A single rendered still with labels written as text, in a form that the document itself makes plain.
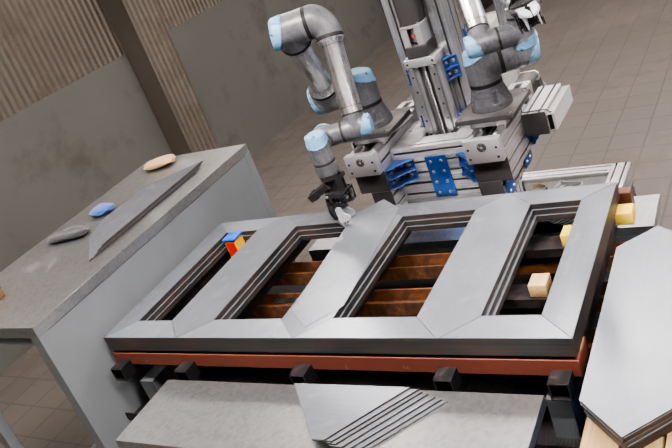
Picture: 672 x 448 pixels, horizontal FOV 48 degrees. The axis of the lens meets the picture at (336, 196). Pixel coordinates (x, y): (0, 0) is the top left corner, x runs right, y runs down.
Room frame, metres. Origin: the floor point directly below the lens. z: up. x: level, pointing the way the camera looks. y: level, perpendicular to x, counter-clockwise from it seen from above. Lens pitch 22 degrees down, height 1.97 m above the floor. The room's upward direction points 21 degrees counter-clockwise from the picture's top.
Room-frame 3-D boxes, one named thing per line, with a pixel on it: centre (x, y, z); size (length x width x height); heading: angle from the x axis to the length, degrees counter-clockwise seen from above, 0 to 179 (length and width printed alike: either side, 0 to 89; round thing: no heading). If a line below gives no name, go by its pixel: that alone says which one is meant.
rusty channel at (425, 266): (2.33, -0.08, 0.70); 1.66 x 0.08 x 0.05; 55
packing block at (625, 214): (1.94, -0.78, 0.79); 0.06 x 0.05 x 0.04; 145
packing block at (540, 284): (1.75, -0.43, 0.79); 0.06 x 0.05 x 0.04; 145
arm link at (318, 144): (2.42, -0.01, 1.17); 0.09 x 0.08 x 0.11; 167
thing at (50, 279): (2.86, 0.90, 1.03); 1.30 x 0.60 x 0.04; 145
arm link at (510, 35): (2.29, -0.71, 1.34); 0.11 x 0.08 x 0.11; 79
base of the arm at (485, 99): (2.57, -0.65, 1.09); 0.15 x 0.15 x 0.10
